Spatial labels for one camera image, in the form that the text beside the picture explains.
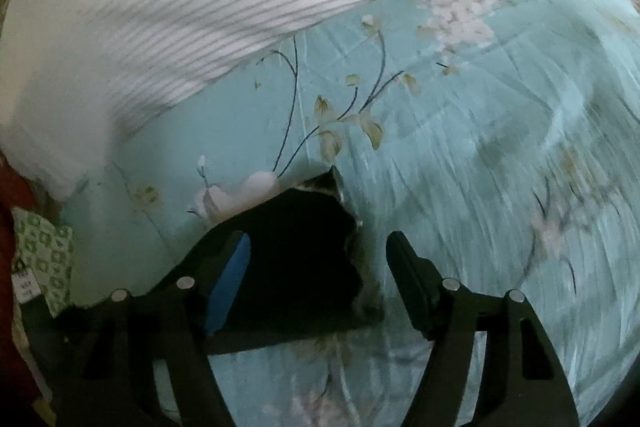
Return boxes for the black pants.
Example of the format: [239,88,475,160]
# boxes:
[189,168,384,355]

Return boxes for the green white patterned pillow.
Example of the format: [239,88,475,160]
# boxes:
[12,207,74,317]

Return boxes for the red cream blanket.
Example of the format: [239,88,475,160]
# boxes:
[0,150,36,298]

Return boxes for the teal floral bedsheet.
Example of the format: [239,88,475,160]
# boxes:
[63,0,639,426]

